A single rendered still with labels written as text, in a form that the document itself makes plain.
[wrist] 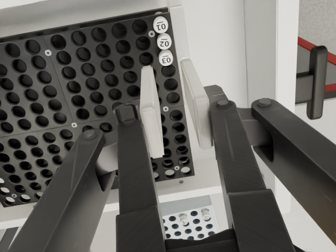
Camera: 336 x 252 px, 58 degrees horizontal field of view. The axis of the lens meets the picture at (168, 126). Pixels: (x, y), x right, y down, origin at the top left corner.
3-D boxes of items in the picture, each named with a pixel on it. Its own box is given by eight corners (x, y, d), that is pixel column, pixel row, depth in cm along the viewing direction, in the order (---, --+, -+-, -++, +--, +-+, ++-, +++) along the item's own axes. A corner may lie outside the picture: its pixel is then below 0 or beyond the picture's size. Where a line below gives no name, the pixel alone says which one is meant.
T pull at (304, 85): (322, 43, 28) (330, 46, 27) (316, 114, 31) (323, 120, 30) (283, 50, 28) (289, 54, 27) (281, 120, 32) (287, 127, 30)
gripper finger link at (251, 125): (216, 127, 14) (282, 116, 13) (199, 86, 18) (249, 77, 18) (219, 155, 14) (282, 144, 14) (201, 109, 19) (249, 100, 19)
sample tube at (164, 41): (155, 25, 29) (156, 35, 25) (168, 24, 29) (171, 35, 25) (156, 38, 30) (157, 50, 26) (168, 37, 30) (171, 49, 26)
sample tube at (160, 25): (151, 11, 29) (151, 20, 25) (163, 8, 29) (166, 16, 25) (154, 24, 29) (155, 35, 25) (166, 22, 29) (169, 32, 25)
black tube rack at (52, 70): (165, 3, 31) (169, 12, 26) (188, 145, 40) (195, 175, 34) (-42, 41, 32) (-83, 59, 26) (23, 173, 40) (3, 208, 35)
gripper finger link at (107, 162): (149, 168, 14) (87, 178, 14) (148, 119, 19) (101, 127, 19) (142, 141, 14) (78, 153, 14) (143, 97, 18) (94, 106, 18)
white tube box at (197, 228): (208, 189, 53) (212, 204, 50) (216, 222, 57) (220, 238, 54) (140, 205, 54) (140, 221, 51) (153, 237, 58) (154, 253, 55)
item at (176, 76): (169, 11, 26) (169, 12, 26) (194, 172, 35) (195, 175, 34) (148, 15, 26) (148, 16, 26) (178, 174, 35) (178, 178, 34)
